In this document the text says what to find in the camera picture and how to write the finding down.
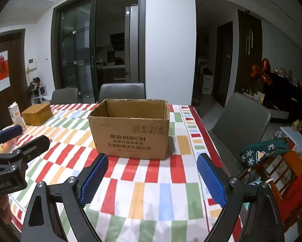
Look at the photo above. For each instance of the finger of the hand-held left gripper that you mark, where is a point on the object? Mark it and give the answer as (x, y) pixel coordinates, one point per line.
(9, 132)
(35, 146)

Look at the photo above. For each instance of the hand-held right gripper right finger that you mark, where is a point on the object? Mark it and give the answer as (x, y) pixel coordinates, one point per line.
(211, 181)

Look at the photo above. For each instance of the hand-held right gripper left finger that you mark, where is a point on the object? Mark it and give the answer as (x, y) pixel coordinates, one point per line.
(94, 179)

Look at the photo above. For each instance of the brown cardboard box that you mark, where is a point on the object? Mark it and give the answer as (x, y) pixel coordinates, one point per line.
(130, 133)

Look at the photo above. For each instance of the white and orange carton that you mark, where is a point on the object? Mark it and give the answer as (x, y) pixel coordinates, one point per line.
(16, 114)

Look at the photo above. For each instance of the brown wicker basket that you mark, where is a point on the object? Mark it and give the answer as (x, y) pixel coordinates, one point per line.
(37, 114)

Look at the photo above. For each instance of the dark brown entrance door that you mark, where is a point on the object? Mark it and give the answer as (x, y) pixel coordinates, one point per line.
(17, 93)

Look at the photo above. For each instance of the checked colourful tablecloth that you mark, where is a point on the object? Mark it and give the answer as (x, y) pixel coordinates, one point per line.
(166, 196)

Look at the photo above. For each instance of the white shoe shelf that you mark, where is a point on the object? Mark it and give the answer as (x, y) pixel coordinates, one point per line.
(38, 92)

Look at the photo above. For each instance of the grey dining chair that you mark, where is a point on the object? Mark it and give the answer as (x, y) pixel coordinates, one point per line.
(239, 123)
(65, 96)
(122, 92)

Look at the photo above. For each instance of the green embroidered pouch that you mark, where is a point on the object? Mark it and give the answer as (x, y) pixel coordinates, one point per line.
(261, 151)

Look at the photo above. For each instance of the red and white door poster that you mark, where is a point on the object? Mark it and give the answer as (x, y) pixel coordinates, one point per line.
(1, 71)

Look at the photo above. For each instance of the orange wooden chair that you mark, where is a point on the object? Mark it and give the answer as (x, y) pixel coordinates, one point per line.
(292, 163)

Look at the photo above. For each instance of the grey plastic bin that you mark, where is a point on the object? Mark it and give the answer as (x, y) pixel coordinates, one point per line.
(298, 138)

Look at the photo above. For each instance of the white box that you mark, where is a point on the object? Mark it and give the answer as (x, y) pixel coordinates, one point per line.
(207, 84)

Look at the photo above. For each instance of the dark framed sliding glass door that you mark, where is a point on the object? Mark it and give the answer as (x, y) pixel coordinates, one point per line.
(72, 50)

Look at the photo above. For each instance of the dark sideboard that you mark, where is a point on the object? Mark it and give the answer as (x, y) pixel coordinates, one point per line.
(284, 98)

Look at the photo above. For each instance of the dark interior door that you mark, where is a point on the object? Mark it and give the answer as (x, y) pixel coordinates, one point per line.
(222, 63)

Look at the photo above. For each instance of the red foil balloons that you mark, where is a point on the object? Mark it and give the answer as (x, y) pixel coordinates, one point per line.
(261, 71)

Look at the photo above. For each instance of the dark tall cabinet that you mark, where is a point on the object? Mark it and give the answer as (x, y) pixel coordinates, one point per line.
(249, 55)

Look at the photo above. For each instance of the silver refrigerator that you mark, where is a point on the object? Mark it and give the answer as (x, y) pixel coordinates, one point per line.
(131, 42)

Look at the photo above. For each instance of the white wall intercom panel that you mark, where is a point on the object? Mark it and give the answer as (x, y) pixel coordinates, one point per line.
(32, 63)

